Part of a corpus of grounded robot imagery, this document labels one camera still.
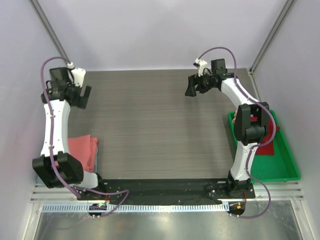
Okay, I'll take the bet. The salmon pink t shirt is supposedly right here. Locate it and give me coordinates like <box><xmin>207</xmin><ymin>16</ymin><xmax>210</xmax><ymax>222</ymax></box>
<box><xmin>61</xmin><ymin>134</ymin><xmax>99</xmax><ymax>173</ymax></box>

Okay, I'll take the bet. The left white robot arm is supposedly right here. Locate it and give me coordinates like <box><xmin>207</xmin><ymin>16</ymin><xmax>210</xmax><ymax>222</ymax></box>
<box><xmin>32</xmin><ymin>63</ymin><xmax>106</xmax><ymax>200</ymax></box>

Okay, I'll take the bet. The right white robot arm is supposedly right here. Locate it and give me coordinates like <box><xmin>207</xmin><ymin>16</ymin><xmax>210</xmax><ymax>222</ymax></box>
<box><xmin>185</xmin><ymin>59</ymin><xmax>271</xmax><ymax>199</ymax></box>

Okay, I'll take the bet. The light pink t shirt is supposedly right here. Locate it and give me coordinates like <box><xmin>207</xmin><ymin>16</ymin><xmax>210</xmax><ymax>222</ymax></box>
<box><xmin>232</xmin><ymin>110</ymin><xmax>238</xmax><ymax>125</ymax></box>

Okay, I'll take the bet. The dark red t shirt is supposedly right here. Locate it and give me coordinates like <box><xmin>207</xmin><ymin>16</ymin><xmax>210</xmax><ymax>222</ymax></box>
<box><xmin>249</xmin><ymin>116</ymin><xmax>281</xmax><ymax>156</ymax></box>

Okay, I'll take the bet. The folded blue t shirt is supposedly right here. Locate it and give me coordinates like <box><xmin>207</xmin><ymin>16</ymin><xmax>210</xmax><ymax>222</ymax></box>
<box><xmin>36</xmin><ymin>146</ymin><xmax>99</xmax><ymax>185</ymax></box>

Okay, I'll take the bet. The green plastic bin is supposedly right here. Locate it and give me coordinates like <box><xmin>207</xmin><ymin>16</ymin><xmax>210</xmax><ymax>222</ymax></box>
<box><xmin>227</xmin><ymin>109</ymin><xmax>302</xmax><ymax>183</ymax></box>

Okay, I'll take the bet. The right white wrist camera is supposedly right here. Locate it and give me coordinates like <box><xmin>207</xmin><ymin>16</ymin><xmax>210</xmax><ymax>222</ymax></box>
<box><xmin>193</xmin><ymin>58</ymin><xmax>208</xmax><ymax>77</ymax></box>

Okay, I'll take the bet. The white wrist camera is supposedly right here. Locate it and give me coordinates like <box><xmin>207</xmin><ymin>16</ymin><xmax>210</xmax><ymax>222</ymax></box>
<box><xmin>193</xmin><ymin>58</ymin><xmax>208</xmax><ymax>77</ymax></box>
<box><xmin>67</xmin><ymin>62</ymin><xmax>87</xmax><ymax>88</ymax></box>

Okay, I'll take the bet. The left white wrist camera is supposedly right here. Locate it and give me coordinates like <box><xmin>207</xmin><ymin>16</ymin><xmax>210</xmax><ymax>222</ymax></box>
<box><xmin>67</xmin><ymin>62</ymin><xmax>87</xmax><ymax>88</ymax></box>

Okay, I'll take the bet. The left aluminium frame post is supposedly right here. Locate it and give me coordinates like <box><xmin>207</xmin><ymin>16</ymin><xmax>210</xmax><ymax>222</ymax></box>
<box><xmin>28</xmin><ymin>0</ymin><xmax>69</xmax><ymax>63</ymax></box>

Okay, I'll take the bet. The aluminium frame post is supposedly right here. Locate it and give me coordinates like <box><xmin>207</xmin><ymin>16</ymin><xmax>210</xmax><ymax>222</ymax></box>
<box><xmin>249</xmin><ymin>0</ymin><xmax>298</xmax><ymax>75</ymax></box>
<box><xmin>28</xmin><ymin>0</ymin><xmax>69</xmax><ymax>63</ymax></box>

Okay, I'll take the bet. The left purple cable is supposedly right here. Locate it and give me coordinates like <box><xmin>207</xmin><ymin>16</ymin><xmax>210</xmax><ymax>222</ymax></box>
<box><xmin>40</xmin><ymin>56</ymin><xmax>130</xmax><ymax>217</ymax></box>

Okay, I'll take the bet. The right aluminium frame post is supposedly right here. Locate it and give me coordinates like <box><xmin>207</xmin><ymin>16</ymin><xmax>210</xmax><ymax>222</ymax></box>
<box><xmin>249</xmin><ymin>0</ymin><xmax>298</xmax><ymax>75</ymax></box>

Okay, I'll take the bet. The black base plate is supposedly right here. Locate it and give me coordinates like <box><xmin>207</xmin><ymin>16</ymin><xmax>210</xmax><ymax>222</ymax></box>
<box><xmin>76</xmin><ymin>177</ymin><xmax>256</xmax><ymax>206</ymax></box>

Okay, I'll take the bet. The slotted cable duct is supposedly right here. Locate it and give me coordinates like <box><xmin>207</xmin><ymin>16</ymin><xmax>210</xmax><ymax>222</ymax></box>
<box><xmin>41</xmin><ymin>202</ymin><xmax>229</xmax><ymax>214</ymax></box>

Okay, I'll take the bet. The aluminium front rail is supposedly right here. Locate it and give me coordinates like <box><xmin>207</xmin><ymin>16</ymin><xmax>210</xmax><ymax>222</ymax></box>
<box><xmin>30</xmin><ymin>182</ymin><xmax>304</xmax><ymax>203</ymax></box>

